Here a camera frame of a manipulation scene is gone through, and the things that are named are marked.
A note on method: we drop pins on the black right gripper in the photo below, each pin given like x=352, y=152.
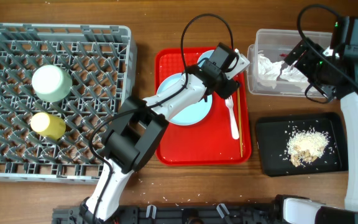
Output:
x=314, y=51

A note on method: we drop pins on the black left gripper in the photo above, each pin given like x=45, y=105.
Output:
x=230, y=89

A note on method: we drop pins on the white plastic fork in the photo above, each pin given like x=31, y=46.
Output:
x=234, y=129

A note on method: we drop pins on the large light blue plate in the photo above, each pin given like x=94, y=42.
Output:
x=191, y=114

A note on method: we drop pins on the white paper napkin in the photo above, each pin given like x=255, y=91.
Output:
x=269, y=70

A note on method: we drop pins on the pale green bowl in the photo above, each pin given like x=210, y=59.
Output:
x=51, y=83

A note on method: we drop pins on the yellow plastic cup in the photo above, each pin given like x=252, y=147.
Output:
x=48, y=125

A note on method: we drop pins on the small light blue bowl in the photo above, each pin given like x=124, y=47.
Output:
x=203, y=57

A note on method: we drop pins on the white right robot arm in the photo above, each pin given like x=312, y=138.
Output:
x=302, y=210

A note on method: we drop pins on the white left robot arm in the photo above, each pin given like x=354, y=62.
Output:
x=125, y=142

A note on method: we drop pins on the clear plastic waste bin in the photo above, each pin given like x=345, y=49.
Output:
x=272, y=43

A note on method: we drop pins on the black food waste tray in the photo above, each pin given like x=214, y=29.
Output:
x=274, y=135

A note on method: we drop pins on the grey plastic dishwasher rack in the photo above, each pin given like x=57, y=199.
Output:
x=101, y=61

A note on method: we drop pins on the wooden chopstick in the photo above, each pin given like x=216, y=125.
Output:
x=239, y=120

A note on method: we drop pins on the red plastic serving tray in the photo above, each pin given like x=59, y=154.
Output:
x=209, y=141

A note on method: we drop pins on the pile of rice scraps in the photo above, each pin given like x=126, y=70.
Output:
x=305, y=147

